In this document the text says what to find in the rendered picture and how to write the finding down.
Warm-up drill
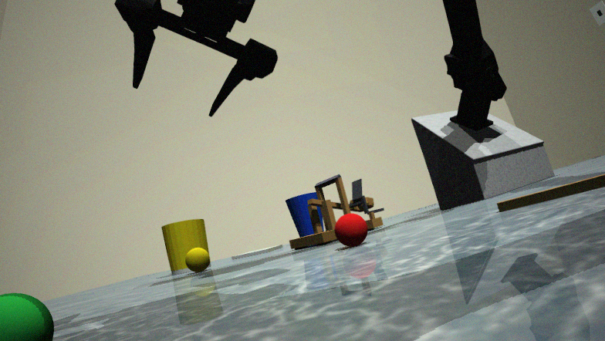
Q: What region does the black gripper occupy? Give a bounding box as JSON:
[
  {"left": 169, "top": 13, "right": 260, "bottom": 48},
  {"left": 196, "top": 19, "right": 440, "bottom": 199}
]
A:
[{"left": 114, "top": 0, "right": 278, "bottom": 116}]

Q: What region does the yellow ball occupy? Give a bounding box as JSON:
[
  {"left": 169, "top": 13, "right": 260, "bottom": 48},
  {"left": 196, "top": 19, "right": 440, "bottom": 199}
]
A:
[{"left": 185, "top": 248, "right": 210, "bottom": 272}]

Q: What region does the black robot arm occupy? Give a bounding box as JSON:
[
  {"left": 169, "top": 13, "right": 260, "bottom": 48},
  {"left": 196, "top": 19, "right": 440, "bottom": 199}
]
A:
[{"left": 177, "top": 0, "right": 507, "bottom": 131}]

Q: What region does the green ball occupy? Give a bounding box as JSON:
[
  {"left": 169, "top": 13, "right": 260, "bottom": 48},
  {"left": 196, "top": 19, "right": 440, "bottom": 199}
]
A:
[{"left": 0, "top": 293, "right": 54, "bottom": 341}]

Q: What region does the red ball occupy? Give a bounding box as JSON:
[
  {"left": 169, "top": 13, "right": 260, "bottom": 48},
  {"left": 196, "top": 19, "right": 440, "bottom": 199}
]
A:
[{"left": 334, "top": 213, "right": 367, "bottom": 247}]

